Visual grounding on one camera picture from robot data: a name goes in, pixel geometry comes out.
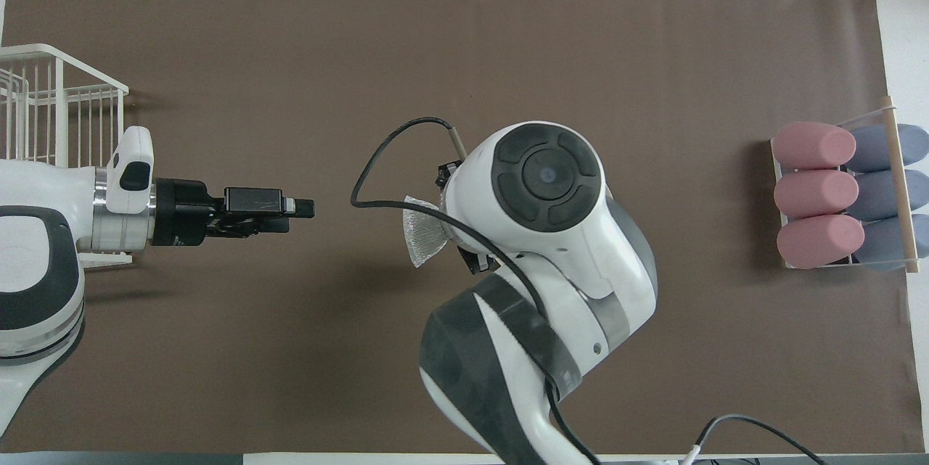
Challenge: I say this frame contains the blue plastic cup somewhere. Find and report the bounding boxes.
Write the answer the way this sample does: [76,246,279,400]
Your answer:
[853,215,929,272]
[846,170,929,222]
[849,123,929,173]

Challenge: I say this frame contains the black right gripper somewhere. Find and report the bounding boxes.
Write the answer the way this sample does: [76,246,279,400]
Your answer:
[435,158,502,276]

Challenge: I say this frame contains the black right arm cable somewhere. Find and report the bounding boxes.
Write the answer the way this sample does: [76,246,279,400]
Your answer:
[350,116,830,465]

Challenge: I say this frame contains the brown table mat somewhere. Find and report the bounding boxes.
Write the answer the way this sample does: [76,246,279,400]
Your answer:
[0,0,924,455]

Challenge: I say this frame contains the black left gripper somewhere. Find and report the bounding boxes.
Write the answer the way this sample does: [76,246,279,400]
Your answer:
[151,178,316,248]

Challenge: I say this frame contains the white wire dish rack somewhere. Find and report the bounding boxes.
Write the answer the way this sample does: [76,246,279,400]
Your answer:
[0,44,134,267]

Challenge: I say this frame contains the cup holder with wooden rod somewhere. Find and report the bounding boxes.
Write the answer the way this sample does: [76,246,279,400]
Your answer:
[770,94,922,275]

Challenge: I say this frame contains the pink plastic cup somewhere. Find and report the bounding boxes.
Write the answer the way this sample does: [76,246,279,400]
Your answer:
[774,169,860,220]
[777,214,866,270]
[772,121,858,170]

